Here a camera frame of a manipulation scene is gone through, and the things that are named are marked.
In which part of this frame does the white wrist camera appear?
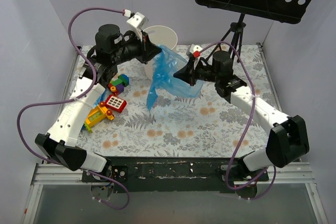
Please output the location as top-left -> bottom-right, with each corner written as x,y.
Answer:
125,10 -> 148,41
186,44 -> 203,70

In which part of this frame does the blue plastic trash bag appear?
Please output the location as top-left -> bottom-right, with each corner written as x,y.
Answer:
146,45 -> 204,110

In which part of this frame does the black scratched base plate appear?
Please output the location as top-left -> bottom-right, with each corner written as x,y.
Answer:
81,155 -> 270,193

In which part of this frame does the red toy phone block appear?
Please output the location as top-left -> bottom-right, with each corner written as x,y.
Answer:
105,94 -> 127,113

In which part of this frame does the colourful toy block pile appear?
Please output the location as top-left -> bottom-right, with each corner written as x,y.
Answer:
82,74 -> 130,133

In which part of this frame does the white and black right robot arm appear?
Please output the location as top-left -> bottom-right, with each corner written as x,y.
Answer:
173,51 -> 309,181

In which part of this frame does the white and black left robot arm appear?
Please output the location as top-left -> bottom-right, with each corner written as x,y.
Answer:
35,24 -> 161,182

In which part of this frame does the white cylindrical trash bin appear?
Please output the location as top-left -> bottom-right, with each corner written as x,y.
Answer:
137,25 -> 178,81

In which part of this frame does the aluminium rail frame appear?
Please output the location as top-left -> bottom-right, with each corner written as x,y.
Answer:
20,45 -> 329,224

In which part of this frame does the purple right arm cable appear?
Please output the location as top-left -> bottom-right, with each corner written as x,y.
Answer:
194,41 -> 276,200

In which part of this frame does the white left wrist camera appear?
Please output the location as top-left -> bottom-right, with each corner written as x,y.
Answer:
125,10 -> 148,41

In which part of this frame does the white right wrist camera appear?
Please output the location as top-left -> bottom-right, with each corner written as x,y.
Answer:
186,44 -> 203,70

